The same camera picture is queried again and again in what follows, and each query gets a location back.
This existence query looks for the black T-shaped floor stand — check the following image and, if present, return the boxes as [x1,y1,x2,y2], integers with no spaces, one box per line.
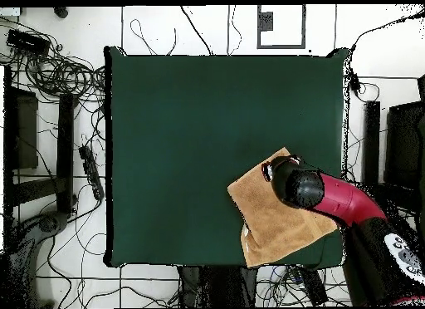
[12,93,78,214]

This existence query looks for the grey chair base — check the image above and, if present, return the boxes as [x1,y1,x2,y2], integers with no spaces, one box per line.
[0,211,69,308]

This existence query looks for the flat black box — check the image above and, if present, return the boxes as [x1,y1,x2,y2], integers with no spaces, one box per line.
[6,28,51,56]

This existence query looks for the black metal stand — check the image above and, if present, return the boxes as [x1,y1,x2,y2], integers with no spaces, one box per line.
[177,265,259,308]

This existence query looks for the black strip among cables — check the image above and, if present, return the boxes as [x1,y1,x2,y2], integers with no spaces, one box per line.
[296,267,329,307]

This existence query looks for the dark brown box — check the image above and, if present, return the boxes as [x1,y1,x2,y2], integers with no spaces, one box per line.
[2,86,39,170]

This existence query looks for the black upright bar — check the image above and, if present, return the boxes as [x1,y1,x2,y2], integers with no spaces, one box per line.
[363,101,382,187]

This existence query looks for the grey rectangular floor frame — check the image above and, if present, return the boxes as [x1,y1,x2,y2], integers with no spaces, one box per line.
[256,4,307,50]

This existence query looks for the tan terry cloth towel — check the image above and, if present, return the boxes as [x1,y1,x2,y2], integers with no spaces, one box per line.
[227,147,339,268]

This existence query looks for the dark cabinet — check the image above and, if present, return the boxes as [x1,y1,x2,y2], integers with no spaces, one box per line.
[384,101,425,194]

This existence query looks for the dark green table cloth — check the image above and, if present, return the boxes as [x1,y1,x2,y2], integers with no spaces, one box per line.
[104,45,349,269]

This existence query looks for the long black power strip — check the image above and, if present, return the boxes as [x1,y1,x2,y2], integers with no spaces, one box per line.
[78,145,105,201]

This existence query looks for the tangled black cable bundle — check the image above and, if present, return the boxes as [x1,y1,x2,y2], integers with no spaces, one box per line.
[0,16,107,105]

